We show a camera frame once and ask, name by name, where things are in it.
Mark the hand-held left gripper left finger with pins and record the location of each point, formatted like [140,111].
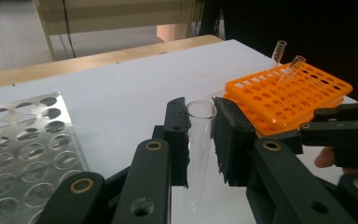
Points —
[177,140]

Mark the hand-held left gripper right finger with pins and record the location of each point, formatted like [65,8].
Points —
[233,140]

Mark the clear glass test tube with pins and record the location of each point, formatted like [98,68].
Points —
[200,146]
[279,51]
[293,67]

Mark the orange plastic test tube rack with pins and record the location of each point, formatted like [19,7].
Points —
[292,99]

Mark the silver metal test tube rack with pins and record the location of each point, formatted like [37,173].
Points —
[24,155]

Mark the white board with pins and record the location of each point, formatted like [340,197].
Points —
[121,93]

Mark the beige wooden furniture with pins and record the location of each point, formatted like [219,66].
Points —
[115,18]

